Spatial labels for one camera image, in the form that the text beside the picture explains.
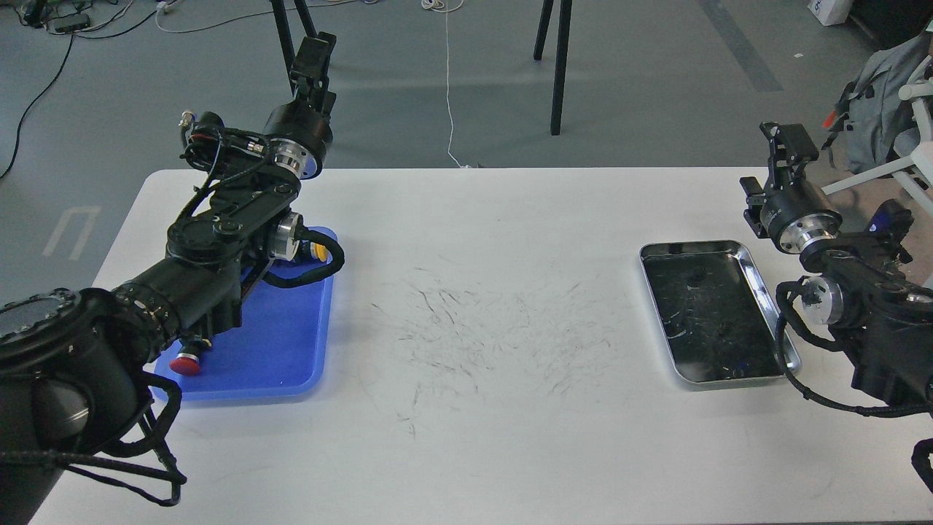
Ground grey backpack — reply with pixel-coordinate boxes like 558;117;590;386
821;32;931;175

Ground yellow push button switch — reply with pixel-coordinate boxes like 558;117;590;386
307;243;329;263

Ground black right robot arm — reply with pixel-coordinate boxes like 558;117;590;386
740;122;932;419

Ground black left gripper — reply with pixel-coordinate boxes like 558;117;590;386
262;32;337;180

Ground blue plastic tray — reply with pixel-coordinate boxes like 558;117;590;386
154;278;335;405

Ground white box on floor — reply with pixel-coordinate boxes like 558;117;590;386
807;0;854;27

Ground red push button switch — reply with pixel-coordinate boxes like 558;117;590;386
168;335;213;378

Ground black tripod legs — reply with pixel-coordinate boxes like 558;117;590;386
270;0;317;92
533;0;573;136

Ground black cables on floor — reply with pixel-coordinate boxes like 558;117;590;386
0;0;176;180

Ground black tripod legs right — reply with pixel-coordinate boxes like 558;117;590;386
533;0;573;136

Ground white chair frame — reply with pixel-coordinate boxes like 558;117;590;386
822;49;931;214

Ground black tripod legs left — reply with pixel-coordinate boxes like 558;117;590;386
270;0;317;92

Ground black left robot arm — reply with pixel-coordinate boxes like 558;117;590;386
1;32;346;524

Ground silver metal tray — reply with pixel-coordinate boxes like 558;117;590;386
639;240;802;389

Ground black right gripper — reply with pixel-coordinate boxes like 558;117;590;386
740;122;842;254

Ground white cable on floor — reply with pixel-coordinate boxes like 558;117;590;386
421;0;475;169

